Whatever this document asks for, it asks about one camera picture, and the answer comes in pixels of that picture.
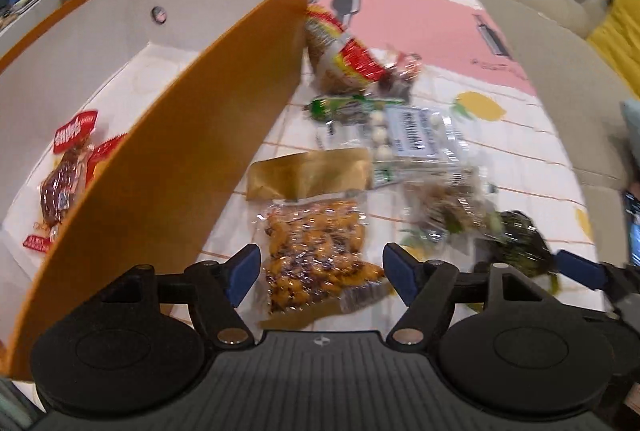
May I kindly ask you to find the beige sofa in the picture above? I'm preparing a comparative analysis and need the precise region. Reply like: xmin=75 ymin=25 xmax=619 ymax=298
xmin=452 ymin=0 xmax=640 ymax=273

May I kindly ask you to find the clear packet of orange nuggets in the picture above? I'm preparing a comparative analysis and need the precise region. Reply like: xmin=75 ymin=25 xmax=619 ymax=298
xmin=254 ymin=198 xmax=392 ymax=331

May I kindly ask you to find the orange cardboard box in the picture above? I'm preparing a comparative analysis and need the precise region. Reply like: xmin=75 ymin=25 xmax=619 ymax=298
xmin=0 ymin=0 xmax=313 ymax=379

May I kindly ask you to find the green white snack packet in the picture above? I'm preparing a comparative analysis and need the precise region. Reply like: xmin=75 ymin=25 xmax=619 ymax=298
xmin=372 ymin=162 xmax=462 ymax=188

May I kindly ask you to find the clear brown mixed snack packet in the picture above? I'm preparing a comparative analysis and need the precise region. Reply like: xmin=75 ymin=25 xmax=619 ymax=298
xmin=400 ymin=166 xmax=502 ymax=248

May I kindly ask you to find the small clear dark red packet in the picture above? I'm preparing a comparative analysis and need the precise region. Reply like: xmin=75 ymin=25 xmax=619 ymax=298
xmin=379 ymin=51 xmax=424 ymax=98

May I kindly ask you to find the white low cabinet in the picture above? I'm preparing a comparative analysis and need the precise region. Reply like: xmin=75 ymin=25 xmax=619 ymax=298
xmin=0 ymin=0 xmax=108 ymax=43

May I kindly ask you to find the green sausage packet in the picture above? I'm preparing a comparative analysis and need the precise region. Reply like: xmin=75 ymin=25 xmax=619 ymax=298
xmin=305 ymin=95 xmax=407 ymax=126

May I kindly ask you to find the pink white lemon print tablecloth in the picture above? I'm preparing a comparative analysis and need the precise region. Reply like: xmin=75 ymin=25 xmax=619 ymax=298
xmin=195 ymin=0 xmax=608 ymax=333

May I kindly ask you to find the gold foil snack packet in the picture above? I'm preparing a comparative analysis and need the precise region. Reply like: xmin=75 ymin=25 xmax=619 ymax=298
xmin=246 ymin=148 xmax=374 ymax=203

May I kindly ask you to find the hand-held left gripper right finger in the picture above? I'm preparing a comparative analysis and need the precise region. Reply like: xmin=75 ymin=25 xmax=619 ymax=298
xmin=382 ymin=242 xmax=551 ymax=348

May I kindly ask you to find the light blue pillow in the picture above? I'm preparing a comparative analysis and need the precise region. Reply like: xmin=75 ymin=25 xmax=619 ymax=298
xmin=620 ymin=100 xmax=640 ymax=163

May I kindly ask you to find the dark green snack packet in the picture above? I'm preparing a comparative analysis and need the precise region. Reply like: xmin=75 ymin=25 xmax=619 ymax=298
xmin=472 ymin=210 xmax=562 ymax=298

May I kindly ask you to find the red label brown snack packet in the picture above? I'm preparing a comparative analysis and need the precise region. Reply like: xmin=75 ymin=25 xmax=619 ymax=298
xmin=305 ymin=4 xmax=397 ymax=95

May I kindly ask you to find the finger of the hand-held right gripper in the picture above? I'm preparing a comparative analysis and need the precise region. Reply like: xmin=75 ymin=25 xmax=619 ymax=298
xmin=550 ymin=249 xmax=640 ymax=313

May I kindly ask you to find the yellow pillow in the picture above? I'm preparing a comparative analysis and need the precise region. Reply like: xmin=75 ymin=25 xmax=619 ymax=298
xmin=586 ymin=0 xmax=640 ymax=100

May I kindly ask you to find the red brown meat snack packet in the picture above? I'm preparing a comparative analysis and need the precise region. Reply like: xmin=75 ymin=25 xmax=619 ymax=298
xmin=22 ymin=108 xmax=129 ymax=255

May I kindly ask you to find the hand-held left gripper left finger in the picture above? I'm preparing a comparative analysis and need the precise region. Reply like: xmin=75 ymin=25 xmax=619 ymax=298
xmin=97 ymin=243 xmax=262 ymax=348

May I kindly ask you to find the silver white snack packet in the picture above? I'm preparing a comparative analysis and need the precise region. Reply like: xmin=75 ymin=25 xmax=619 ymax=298
xmin=319 ymin=106 xmax=477 ymax=163

